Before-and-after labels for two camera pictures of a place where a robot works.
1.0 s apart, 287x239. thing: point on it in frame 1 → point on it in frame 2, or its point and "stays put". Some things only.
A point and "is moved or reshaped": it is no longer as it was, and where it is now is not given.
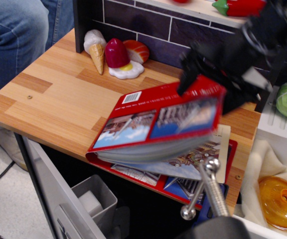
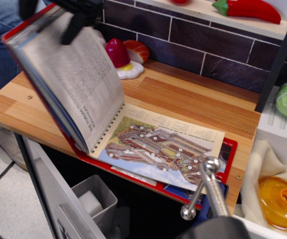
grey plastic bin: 99,201 stays put
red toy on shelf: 181,1 stays put
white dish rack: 273,121 stays put
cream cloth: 263,162 stays put
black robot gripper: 224,61 → 84,13
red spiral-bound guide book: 162,140 is moved or reshaped
